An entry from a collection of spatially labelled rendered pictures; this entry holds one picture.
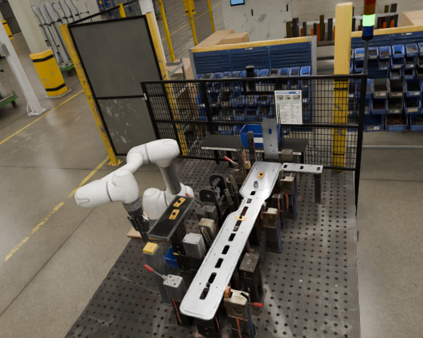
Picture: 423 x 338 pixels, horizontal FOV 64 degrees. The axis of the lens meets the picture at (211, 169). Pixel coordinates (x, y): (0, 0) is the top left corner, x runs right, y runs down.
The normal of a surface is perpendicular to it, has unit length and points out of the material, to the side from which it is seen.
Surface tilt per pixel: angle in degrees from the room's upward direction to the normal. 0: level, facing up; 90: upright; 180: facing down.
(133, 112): 89
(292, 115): 90
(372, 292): 0
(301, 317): 0
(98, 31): 89
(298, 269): 0
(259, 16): 90
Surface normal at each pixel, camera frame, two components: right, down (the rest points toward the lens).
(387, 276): -0.17, -0.83
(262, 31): -0.30, 0.55
